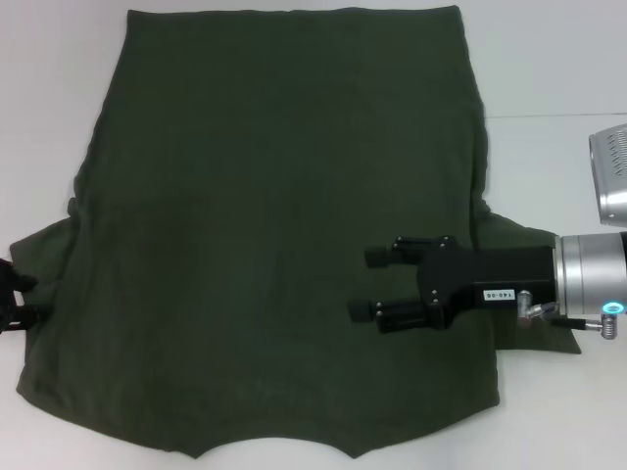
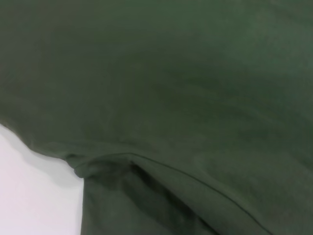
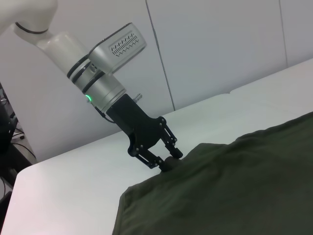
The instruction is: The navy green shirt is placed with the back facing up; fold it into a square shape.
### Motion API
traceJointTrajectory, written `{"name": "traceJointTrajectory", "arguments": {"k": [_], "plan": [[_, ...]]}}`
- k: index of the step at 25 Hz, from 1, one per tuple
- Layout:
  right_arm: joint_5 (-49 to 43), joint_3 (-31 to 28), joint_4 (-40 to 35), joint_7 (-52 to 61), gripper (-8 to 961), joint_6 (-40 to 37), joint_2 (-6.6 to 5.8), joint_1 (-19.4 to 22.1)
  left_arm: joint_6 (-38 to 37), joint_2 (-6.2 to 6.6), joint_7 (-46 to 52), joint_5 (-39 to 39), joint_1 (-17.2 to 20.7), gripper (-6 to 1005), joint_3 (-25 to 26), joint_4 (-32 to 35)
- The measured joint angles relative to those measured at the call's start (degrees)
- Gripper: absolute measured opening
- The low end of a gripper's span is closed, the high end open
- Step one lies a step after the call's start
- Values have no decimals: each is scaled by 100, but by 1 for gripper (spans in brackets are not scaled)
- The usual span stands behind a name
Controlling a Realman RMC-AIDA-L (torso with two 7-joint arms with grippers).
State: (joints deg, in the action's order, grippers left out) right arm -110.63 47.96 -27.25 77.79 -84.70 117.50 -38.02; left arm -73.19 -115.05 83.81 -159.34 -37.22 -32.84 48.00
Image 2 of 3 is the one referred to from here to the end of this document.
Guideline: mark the dark green shirt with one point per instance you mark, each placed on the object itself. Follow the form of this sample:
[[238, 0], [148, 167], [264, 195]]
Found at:
[[171, 98]]

